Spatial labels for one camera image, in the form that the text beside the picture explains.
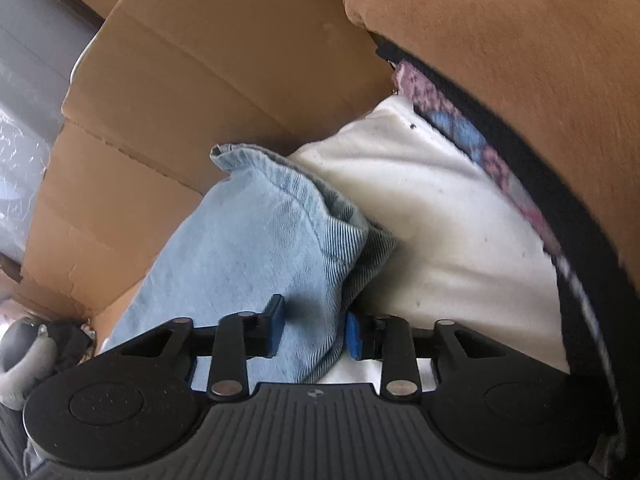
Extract clear plastic bag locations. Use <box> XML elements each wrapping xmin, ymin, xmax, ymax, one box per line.
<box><xmin>0</xmin><ymin>104</ymin><xmax>67</xmax><ymax>262</ymax></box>

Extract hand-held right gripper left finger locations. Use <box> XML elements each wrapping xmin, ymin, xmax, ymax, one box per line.
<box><xmin>120</xmin><ymin>294</ymin><xmax>287</xmax><ymax>403</ymax></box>

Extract blue denim pants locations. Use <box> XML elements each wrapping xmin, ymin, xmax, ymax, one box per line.
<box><xmin>22</xmin><ymin>142</ymin><xmax>399</xmax><ymax>476</ymax></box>

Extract brown fleece cloth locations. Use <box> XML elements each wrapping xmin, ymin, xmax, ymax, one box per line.
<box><xmin>341</xmin><ymin>0</ymin><xmax>640</xmax><ymax>283</ymax></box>

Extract large cardboard box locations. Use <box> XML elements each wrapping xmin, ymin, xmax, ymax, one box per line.
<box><xmin>0</xmin><ymin>0</ymin><xmax>401</xmax><ymax>337</ymax></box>

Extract pink floral cloth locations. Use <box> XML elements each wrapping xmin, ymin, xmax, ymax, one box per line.
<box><xmin>391</xmin><ymin>59</ymin><xmax>567</xmax><ymax>257</ymax></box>

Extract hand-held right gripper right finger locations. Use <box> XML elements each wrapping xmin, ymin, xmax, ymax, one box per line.
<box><xmin>346</xmin><ymin>311</ymin><xmax>494</xmax><ymax>403</ymax></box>

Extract cream printed bed sheet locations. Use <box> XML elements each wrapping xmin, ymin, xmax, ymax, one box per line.
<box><xmin>287</xmin><ymin>94</ymin><xmax>572</xmax><ymax>392</ymax></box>

